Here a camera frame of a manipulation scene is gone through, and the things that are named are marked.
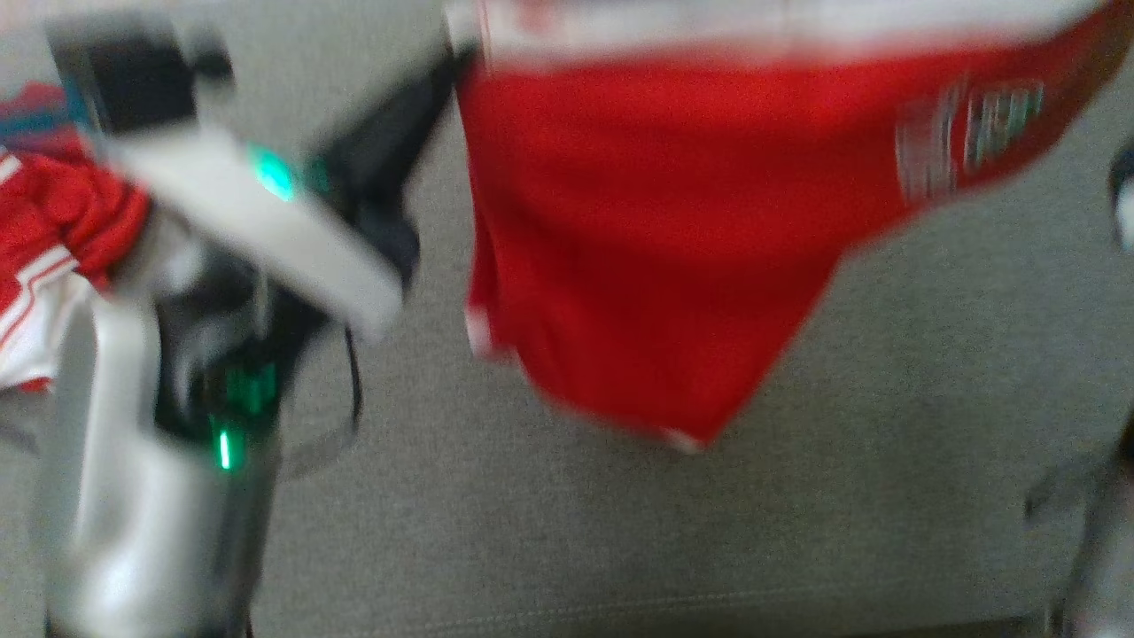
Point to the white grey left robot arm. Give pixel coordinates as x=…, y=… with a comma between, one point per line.
x=151, y=496

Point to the grey fabric sofa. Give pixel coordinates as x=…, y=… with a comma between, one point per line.
x=620, y=532

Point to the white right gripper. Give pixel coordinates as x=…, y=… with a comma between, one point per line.
x=1125, y=199

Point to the red Bulls 23 jersey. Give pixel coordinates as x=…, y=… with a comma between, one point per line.
x=53, y=239

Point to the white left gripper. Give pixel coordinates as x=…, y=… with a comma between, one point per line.
x=257, y=221

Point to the red basketball shorts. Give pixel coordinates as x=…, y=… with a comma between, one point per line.
x=656, y=230

